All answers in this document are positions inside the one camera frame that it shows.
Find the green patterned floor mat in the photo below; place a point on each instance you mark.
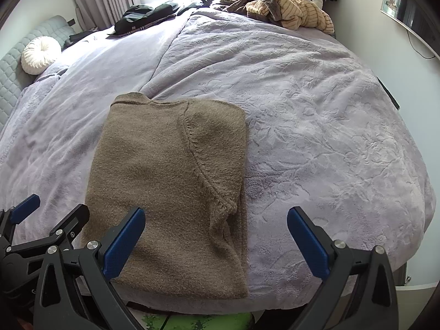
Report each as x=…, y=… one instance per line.
x=206, y=321

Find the grey quilted headboard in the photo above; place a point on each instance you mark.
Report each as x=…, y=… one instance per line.
x=10, y=75

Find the round white pleated cushion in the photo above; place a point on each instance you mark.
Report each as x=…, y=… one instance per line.
x=39, y=55

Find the dark flat cloth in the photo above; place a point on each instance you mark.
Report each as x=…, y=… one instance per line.
x=77, y=37

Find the white cabinet drawer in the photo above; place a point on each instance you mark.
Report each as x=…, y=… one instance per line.
x=417, y=275

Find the brown knit sweater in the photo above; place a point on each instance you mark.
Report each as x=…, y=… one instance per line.
x=165, y=185

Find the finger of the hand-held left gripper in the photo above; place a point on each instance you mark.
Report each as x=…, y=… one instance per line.
x=70, y=221
x=24, y=209

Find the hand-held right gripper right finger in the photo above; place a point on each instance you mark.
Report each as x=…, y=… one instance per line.
x=307, y=244

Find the cream striped garment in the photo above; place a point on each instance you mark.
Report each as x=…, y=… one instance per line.
x=309, y=13

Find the black jacket with plaid lining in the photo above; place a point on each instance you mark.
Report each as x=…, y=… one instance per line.
x=144, y=15

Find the brown fuzzy garment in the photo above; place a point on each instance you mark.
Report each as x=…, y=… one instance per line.
x=242, y=5

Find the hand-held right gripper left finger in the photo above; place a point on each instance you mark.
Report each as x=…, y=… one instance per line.
x=123, y=244

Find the wall mounted television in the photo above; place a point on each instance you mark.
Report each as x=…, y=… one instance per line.
x=405, y=10

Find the embossed lilac blanket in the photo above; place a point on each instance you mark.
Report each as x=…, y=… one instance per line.
x=326, y=127

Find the dark crumpled garment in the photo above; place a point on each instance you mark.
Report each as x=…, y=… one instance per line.
x=194, y=7

